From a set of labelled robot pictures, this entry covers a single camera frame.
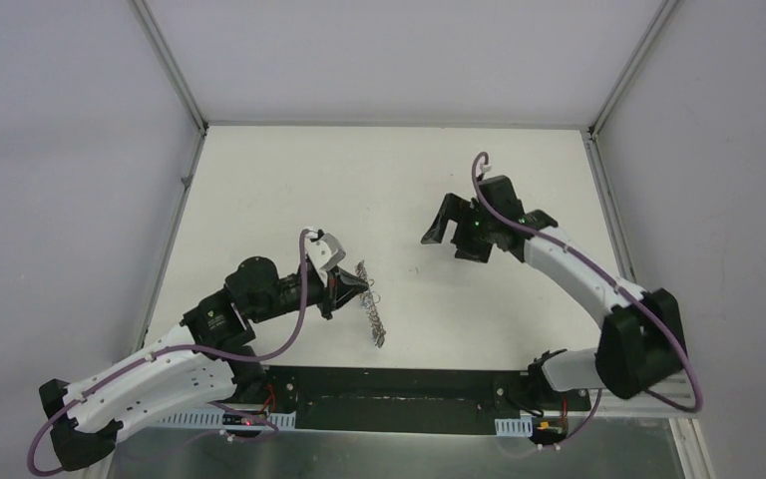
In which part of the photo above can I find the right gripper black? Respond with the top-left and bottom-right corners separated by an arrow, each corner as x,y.
421,194 -> 498,263

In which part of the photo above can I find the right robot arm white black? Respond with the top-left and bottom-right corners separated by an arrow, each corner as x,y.
421,176 -> 686,409

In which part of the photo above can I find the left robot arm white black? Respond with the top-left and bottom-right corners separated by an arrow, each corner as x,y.
39,256 -> 370,472

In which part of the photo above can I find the left electronics board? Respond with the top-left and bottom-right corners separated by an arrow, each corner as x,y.
222,411 -> 269,427

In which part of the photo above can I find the electronics board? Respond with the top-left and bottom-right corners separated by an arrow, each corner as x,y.
222,411 -> 269,427
532,417 -> 568,441

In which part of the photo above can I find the right electronics board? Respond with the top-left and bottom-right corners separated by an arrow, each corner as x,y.
532,417 -> 568,441

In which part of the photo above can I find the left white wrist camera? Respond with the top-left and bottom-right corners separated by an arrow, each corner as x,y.
303,230 -> 346,283

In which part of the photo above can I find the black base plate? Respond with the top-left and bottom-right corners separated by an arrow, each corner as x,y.
229,365 -> 592,436

